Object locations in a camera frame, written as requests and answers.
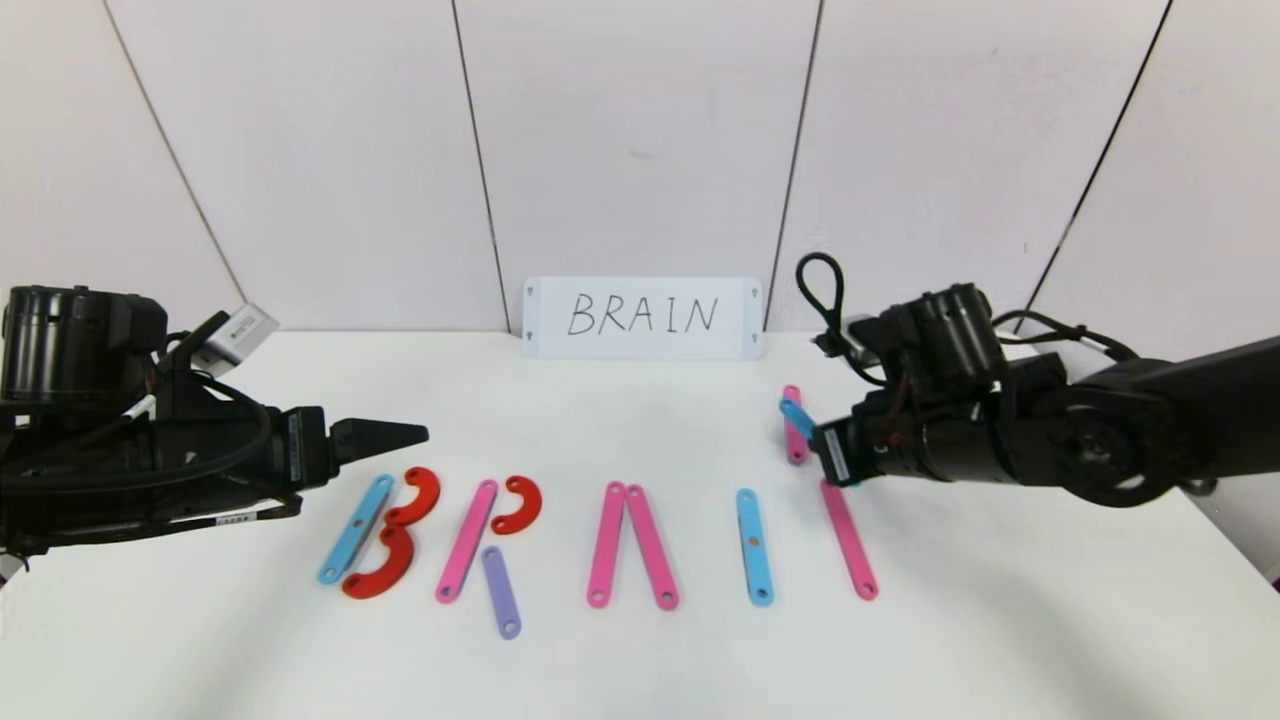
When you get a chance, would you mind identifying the black right camera cable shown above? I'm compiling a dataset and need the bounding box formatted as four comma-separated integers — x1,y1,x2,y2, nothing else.
796,252,886,386

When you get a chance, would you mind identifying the black left camera bracket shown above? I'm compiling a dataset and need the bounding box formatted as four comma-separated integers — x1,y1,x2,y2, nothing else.
155,310,271,451

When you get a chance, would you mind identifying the pink strip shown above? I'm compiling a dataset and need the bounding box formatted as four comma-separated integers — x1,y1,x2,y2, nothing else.
820,478,880,602
586,481,627,610
435,479,499,605
782,384,809,467
625,484,680,612

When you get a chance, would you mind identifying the white BRAIN sign card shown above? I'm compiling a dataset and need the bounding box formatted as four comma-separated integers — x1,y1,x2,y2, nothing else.
522,277,763,361

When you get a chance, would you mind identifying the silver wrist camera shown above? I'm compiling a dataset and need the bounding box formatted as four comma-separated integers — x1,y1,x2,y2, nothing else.
193,303,282,376
820,315,886,366

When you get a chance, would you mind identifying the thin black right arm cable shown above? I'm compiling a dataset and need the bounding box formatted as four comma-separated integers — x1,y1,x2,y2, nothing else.
990,310,1141,363

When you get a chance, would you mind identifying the large red arc piece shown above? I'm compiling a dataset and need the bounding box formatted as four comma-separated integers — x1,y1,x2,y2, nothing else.
341,526,416,601
385,467,441,529

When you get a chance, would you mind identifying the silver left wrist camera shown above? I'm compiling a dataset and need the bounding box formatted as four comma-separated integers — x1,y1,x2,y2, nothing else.
193,303,282,376

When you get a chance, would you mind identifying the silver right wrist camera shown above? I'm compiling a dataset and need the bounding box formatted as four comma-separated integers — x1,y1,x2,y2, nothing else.
820,315,886,366

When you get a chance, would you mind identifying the short purple strip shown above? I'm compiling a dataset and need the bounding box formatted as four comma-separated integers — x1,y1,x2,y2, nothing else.
481,545,523,641

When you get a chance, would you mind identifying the small red arc piece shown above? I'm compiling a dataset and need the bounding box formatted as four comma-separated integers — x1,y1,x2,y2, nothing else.
490,475,543,536

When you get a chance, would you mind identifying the blue strip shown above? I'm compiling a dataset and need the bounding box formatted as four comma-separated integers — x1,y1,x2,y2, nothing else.
736,488,775,608
318,475,395,586
779,397,863,490

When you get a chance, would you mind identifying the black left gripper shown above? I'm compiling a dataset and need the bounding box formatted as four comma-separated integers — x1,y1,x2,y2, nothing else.
195,405,430,494

